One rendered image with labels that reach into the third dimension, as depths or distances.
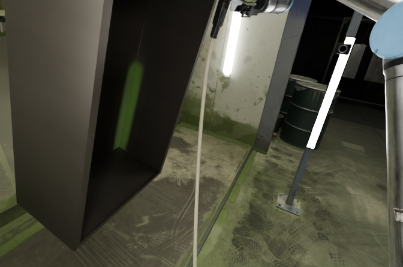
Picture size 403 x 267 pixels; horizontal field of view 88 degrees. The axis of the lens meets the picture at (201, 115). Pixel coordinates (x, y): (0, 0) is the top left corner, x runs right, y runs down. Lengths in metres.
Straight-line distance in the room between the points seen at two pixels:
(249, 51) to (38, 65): 2.20
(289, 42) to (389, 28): 2.01
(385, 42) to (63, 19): 0.71
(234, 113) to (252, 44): 0.86
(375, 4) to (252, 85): 1.94
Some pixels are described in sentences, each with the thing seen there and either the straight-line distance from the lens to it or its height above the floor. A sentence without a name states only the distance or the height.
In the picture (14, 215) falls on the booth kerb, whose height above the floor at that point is 0.09.
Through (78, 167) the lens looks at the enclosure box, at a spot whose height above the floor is 0.88.
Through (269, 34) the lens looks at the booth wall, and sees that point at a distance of 2.58.
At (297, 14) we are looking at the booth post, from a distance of 2.58.
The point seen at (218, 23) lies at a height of 1.36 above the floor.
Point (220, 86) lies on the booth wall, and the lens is 2.75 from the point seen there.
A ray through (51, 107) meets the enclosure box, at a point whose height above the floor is 1.05.
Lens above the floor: 1.31
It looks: 21 degrees down
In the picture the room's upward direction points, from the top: 8 degrees clockwise
